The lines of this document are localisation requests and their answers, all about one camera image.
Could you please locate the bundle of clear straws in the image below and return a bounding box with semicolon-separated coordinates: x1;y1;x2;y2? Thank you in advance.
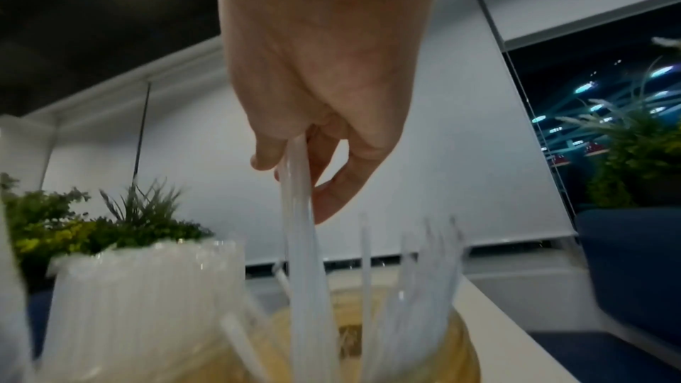
220;135;465;383
39;240;246;383

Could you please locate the person's right hand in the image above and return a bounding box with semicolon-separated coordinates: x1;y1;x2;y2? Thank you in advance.
209;0;451;225

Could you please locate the navy blue bench sofa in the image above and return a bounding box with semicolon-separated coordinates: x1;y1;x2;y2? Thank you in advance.
526;204;681;383
26;288;57;359

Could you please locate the green artificial plant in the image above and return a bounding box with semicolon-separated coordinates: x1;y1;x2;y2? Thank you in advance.
0;173;214;290
555;36;681;210

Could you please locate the yellow plastic jar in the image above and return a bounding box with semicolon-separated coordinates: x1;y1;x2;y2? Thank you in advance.
233;279;483;383

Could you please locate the clear zip bag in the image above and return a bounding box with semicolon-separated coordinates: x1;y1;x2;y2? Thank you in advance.
0;187;36;383

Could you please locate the clear blind wand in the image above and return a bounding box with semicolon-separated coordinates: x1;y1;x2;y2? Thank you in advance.
132;80;153;189

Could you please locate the wide white roller blind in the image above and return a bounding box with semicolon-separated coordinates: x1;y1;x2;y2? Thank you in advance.
138;0;579;267

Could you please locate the narrow white roller blind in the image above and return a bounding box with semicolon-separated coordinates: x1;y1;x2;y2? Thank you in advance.
42;82;145;214

